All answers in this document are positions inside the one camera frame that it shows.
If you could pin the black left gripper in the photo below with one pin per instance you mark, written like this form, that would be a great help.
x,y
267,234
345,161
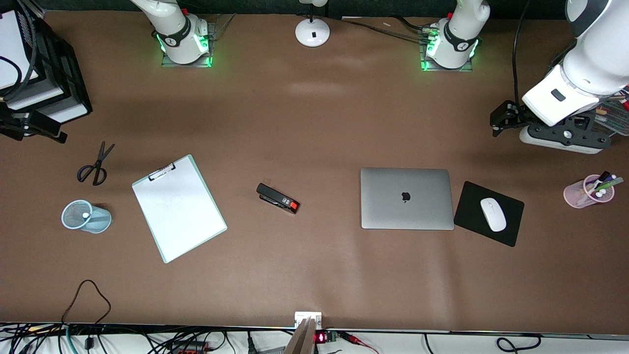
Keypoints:
x,y
516,117

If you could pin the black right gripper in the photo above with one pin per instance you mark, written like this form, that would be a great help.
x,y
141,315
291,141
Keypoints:
x,y
19,126

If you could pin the grey laptop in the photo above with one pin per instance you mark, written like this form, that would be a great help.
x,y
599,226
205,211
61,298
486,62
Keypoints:
x,y
407,199

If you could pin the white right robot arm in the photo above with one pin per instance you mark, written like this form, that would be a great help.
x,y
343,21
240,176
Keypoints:
x,y
182,37

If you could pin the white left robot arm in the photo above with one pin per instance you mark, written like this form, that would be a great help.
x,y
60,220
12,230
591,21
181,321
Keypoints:
x,y
594,54

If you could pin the purple black marker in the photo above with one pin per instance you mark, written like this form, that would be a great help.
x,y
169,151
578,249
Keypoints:
x,y
600,178

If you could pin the red capped marker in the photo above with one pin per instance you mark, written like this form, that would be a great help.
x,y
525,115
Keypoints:
x,y
624,103

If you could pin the green marker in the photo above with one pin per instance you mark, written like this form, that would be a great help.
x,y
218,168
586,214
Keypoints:
x,y
612,183

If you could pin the white paper sheet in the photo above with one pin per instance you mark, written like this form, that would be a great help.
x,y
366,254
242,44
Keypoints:
x,y
69,110
186,216
12,39
44,93

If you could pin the black stacked letter tray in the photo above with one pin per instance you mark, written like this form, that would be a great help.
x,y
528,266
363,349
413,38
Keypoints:
x,y
73,83

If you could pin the black scissors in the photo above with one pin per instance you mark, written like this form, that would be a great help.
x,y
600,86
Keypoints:
x,y
97,167

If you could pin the yellow pencil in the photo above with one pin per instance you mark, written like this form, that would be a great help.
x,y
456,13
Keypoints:
x,y
602,110

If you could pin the white computer mouse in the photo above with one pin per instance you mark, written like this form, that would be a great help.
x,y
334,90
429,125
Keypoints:
x,y
493,215

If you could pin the black mouse pad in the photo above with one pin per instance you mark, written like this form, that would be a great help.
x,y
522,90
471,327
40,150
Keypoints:
x,y
471,211

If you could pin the light blue mesh cup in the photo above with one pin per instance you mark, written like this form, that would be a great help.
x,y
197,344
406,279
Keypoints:
x,y
96,221

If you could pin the pink translucent pen cup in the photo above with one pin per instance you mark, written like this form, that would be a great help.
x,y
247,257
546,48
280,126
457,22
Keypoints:
x,y
575,195

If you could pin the mint green clipboard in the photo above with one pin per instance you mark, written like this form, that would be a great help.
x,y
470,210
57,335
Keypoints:
x,y
179,209

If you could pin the white lamp base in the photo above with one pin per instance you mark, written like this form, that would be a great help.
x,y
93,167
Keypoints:
x,y
312,32

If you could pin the black stapler red tip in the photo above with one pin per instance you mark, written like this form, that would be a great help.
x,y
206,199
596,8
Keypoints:
x,y
277,198

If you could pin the black red connector block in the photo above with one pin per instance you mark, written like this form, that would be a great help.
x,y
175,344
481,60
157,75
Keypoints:
x,y
189,348

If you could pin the circuit board red display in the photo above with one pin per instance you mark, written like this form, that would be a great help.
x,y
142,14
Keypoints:
x,y
324,337

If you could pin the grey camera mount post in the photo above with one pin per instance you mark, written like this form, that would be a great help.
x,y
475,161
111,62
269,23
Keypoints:
x,y
302,339

